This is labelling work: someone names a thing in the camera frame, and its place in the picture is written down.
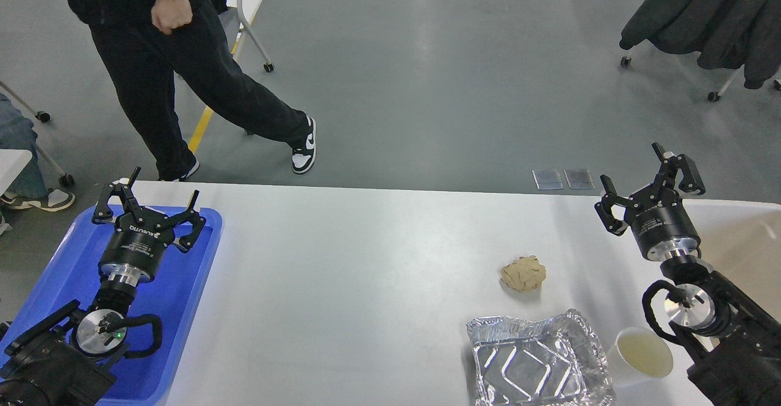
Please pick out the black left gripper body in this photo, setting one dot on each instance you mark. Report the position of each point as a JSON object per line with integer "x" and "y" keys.
{"x": 134, "y": 252}

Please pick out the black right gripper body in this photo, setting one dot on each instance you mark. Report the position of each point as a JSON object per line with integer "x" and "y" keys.
{"x": 661, "y": 226}

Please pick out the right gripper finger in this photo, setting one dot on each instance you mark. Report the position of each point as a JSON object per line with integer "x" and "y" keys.
{"x": 676, "y": 170}
{"x": 609, "y": 200}

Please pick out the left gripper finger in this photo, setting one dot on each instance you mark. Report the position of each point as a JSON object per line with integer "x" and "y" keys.
{"x": 189, "y": 215}
{"x": 102, "y": 212}

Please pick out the white paper cup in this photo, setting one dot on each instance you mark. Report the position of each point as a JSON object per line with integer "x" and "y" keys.
{"x": 638, "y": 355}

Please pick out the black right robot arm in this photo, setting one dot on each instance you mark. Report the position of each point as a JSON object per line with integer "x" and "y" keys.
{"x": 733, "y": 342}

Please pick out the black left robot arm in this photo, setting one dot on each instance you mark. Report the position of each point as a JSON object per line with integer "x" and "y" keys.
{"x": 67, "y": 357}

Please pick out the walking person's hand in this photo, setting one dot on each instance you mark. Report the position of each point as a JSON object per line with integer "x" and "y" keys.
{"x": 169, "y": 15}

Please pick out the right floor plate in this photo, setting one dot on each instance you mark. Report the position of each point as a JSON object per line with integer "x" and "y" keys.
{"x": 579, "y": 179}

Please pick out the floor plate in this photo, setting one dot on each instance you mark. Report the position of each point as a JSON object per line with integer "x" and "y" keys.
{"x": 547, "y": 179}
{"x": 579, "y": 179}

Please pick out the blue plastic tray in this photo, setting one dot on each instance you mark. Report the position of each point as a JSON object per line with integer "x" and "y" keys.
{"x": 72, "y": 274}

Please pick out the left floor plate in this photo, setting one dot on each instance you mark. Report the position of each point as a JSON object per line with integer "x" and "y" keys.
{"x": 547, "y": 179}

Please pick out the beige plastic bin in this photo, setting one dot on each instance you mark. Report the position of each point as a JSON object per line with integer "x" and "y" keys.
{"x": 741, "y": 240}

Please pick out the white side table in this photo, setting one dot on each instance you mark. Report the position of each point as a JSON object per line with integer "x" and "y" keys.
{"x": 12, "y": 163}

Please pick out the aluminium foil tray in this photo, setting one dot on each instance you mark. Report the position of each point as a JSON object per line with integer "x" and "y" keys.
{"x": 554, "y": 361}

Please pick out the dark coats on rack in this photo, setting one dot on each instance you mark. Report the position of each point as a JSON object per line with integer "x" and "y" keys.
{"x": 727, "y": 34}

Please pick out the grey white rolling chair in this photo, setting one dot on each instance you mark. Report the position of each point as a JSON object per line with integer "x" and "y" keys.
{"x": 237, "y": 24}

